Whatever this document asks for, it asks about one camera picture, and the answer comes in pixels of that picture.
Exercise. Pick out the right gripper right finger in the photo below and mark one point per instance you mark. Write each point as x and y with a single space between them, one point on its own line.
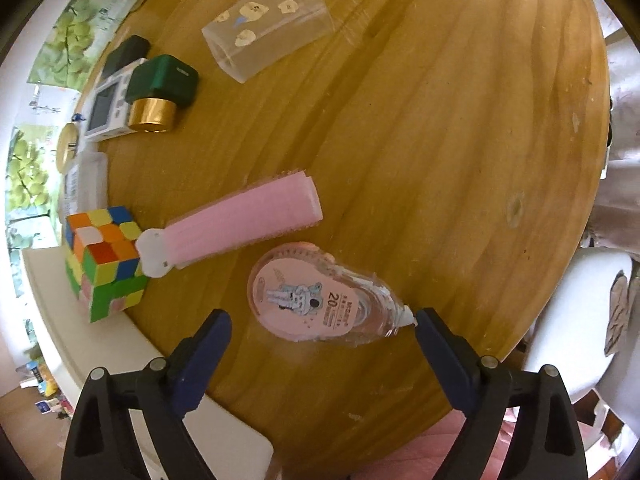
451 358

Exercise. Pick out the clear plastic swab box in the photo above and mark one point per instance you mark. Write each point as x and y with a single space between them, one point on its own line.
83 185

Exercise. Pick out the grape picture poster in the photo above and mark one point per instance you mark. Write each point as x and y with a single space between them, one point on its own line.
77 41

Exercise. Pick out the green gold perfume bottle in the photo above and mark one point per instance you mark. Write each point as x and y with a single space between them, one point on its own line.
157 89

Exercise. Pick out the white chair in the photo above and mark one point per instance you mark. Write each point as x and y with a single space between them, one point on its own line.
570 333

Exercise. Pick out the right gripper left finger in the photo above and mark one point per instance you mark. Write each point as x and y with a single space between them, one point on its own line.
195 360

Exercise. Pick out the clear plastic patterned box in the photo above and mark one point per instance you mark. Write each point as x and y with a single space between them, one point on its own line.
253 34

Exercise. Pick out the black power adapter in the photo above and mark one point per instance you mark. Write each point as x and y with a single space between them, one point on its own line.
130 50

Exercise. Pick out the colourful puzzle cube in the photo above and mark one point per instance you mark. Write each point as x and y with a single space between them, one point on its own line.
101 262

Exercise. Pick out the white plastic storage bin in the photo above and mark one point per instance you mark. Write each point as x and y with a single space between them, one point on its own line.
72 347

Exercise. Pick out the white handheld game console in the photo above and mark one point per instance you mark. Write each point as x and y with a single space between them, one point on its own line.
109 111

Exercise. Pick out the gold round compact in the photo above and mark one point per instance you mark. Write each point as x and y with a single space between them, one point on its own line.
66 148

